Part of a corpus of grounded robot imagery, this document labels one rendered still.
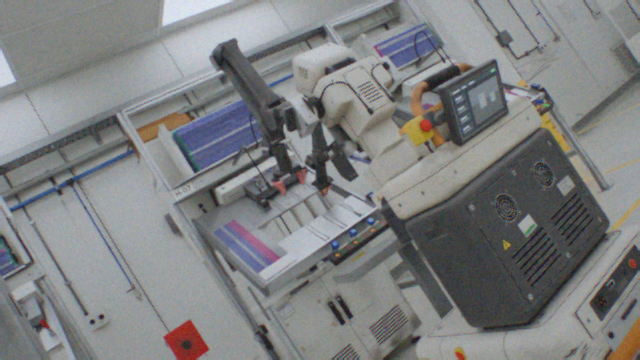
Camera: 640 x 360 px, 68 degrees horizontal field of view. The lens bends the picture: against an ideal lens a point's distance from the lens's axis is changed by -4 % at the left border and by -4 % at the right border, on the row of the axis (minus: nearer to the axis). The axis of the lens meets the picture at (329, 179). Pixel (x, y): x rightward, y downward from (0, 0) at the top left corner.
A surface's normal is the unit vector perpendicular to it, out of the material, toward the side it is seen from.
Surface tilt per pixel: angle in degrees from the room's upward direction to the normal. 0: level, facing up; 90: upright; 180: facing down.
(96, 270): 90
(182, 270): 90
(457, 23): 90
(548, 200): 90
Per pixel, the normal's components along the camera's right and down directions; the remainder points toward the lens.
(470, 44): 0.35, -0.29
